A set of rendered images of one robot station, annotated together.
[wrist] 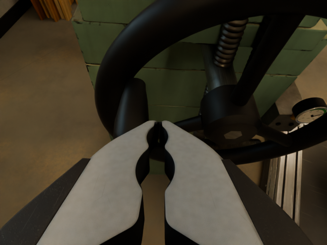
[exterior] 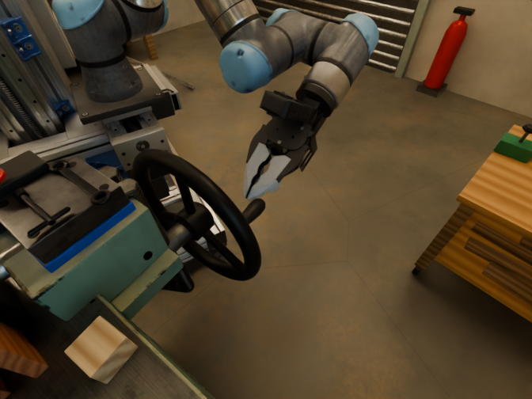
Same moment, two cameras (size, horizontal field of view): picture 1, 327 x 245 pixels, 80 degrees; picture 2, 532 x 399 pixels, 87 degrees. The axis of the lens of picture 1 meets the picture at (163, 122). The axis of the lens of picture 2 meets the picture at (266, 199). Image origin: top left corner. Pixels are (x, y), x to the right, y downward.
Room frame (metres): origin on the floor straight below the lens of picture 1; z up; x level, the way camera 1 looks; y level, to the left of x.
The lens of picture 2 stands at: (0.27, 0.23, 1.21)
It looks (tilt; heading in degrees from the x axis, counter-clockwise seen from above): 48 degrees down; 223
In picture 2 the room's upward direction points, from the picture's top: 1 degrees counter-clockwise
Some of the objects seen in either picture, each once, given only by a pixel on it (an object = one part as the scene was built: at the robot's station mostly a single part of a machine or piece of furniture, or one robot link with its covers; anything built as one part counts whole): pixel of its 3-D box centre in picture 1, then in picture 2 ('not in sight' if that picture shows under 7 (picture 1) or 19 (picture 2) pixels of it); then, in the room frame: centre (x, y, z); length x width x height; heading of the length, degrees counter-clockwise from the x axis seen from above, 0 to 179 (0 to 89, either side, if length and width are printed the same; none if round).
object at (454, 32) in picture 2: not in sight; (446, 53); (-2.39, -0.31, 0.30); 0.19 x 0.18 x 0.60; 179
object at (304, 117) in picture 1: (306, 111); not in sight; (0.29, -0.31, 0.65); 0.06 x 0.04 x 0.08; 97
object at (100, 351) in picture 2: not in sight; (103, 349); (0.32, 0.07, 0.92); 0.04 x 0.04 x 0.03; 11
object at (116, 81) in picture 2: not in sight; (108, 71); (-0.01, -0.61, 0.87); 0.15 x 0.15 x 0.10
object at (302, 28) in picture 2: not in sight; (292, 39); (-0.18, -0.12, 1.02); 0.11 x 0.11 x 0.08; 7
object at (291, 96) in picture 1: (279, 105); not in sight; (0.36, -0.31, 0.58); 0.12 x 0.08 x 0.08; 7
